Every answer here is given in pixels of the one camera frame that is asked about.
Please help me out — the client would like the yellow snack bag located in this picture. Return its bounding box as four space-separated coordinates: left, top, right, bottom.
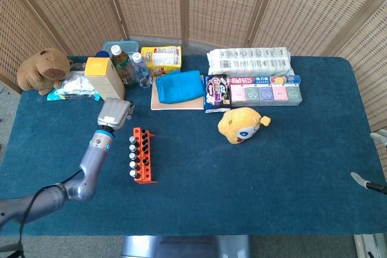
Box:
140 45 183 77

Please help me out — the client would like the clear water bottle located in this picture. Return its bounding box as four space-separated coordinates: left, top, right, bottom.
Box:
131 52 153 89

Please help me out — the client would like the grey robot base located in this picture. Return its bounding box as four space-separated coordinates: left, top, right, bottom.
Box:
120 235 252 258

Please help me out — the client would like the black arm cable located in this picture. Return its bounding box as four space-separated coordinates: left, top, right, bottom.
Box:
0 169 83 258

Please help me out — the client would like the brown capybara plush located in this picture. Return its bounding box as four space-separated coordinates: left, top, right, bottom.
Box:
16 48 73 96

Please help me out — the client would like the blue-lid plastic container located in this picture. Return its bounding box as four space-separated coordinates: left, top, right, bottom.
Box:
102 39 140 59

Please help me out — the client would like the white paper roll pack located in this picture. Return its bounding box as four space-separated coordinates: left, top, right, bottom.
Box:
207 46 296 78

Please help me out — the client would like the pastel pocket tissue pack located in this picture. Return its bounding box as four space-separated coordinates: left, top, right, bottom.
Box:
230 84 303 107

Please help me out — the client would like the yellow plush toy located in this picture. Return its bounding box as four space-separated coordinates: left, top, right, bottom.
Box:
218 106 272 146

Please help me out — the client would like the yellow cardboard box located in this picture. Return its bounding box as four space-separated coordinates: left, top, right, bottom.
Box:
83 56 126 104

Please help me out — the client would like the white metal frame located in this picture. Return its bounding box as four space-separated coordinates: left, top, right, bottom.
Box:
353 233 387 258

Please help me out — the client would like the silver foil packets bag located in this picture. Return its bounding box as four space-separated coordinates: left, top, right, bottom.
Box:
56 70 96 95

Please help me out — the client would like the teal wet wipes pack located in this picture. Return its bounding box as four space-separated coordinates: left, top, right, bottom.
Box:
47 88 102 102

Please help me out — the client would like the beige flat board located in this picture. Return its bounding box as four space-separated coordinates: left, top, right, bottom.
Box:
150 76 206 111

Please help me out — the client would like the folded blue cloth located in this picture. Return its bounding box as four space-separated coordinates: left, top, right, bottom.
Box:
155 69 205 105

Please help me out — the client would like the plastic food wrap box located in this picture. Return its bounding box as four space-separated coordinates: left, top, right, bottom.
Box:
226 74 302 86

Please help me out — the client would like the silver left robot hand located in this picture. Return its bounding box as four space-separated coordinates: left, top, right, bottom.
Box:
96 97 135 132

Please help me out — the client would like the green tea bottle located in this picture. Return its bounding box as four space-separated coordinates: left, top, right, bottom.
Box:
109 44 138 88

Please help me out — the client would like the orange battery rack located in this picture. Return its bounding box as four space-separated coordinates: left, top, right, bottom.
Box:
132 127 158 185

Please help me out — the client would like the purple snack packet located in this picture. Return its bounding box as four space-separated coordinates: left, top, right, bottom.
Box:
203 73 232 114

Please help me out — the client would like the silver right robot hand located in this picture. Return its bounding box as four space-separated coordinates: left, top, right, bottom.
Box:
350 129 387 195

